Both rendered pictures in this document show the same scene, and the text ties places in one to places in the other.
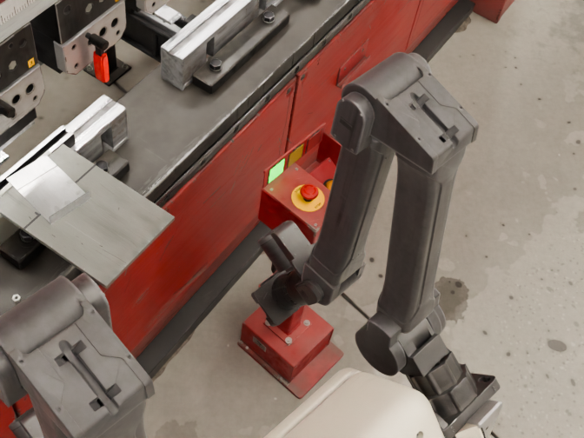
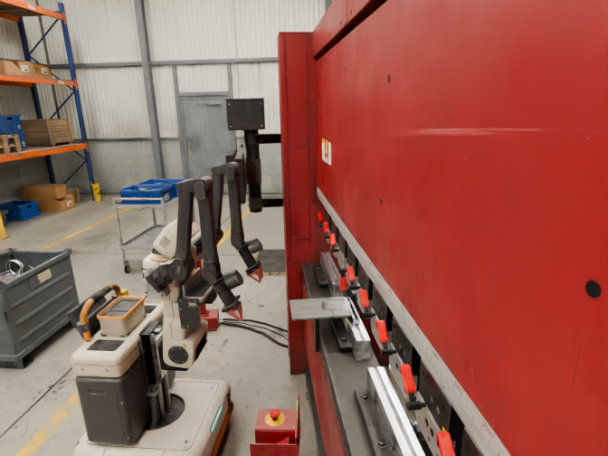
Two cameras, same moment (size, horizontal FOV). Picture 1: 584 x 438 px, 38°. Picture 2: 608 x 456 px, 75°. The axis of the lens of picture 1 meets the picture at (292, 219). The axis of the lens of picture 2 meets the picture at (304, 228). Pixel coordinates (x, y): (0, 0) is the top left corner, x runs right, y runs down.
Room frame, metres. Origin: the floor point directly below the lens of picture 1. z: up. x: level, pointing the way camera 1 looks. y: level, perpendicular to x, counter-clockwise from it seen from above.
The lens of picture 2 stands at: (2.20, -0.55, 1.88)
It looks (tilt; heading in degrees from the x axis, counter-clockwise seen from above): 17 degrees down; 149
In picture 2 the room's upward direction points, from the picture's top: 1 degrees counter-clockwise
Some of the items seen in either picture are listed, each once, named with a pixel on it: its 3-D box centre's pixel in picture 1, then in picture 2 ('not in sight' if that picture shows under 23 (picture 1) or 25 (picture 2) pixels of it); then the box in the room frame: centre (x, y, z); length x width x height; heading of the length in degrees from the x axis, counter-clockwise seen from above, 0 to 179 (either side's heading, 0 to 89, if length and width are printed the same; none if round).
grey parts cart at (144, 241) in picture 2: not in sight; (159, 226); (-2.91, 0.39, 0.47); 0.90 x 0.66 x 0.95; 143
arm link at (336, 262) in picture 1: (354, 199); (208, 231); (0.65, -0.07, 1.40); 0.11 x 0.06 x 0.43; 143
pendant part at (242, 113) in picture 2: not in sight; (249, 160); (-0.46, 0.61, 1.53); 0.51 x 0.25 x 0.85; 155
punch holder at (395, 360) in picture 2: not in sight; (414, 356); (1.58, 0.16, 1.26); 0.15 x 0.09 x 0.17; 154
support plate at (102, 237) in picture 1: (83, 212); (318, 308); (0.82, 0.36, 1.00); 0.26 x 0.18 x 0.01; 64
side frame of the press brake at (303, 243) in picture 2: not in sight; (345, 217); (0.08, 1.07, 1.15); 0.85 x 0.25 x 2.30; 64
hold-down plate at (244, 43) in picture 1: (242, 47); (372, 422); (1.40, 0.18, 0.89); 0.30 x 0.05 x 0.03; 154
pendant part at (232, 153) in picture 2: not in sight; (237, 176); (-0.45, 0.51, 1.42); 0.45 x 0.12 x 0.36; 155
